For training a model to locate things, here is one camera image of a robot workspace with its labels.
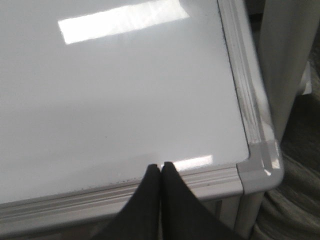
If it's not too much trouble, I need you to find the grey whiteboard stand leg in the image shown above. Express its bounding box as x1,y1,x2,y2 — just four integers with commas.
234,192,265,240

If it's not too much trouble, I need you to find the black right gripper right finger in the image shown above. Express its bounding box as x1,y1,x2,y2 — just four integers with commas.
161,162,240,240

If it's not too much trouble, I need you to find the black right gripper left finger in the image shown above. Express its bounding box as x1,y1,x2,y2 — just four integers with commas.
104,164,161,240

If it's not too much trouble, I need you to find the white framed whiteboard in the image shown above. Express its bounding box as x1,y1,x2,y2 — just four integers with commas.
0,0,284,239

